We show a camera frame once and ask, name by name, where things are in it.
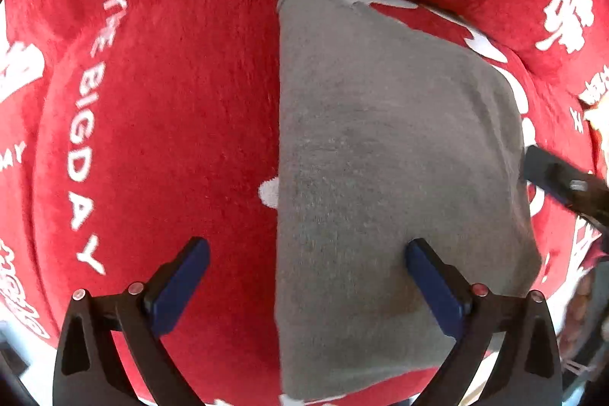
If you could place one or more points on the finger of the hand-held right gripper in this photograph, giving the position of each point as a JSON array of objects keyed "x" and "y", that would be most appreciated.
[{"x": 547, "y": 168}]

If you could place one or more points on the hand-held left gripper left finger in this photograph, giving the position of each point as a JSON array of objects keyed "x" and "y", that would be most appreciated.
[{"x": 183, "y": 282}]

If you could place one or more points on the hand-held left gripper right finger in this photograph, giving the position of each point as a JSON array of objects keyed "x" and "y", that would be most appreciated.
[{"x": 430, "y": 287}]

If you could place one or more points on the grey knit sweater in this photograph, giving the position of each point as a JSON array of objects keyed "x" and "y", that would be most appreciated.
[{"x": 380, "y": 149}]

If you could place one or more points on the pale yellow cloth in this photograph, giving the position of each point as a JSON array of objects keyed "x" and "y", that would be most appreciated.
[{"x": 598, "y": 120}]

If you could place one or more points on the red printed blanket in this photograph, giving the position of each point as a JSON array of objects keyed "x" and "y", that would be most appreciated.
[{"x": 166, "y": 101}]

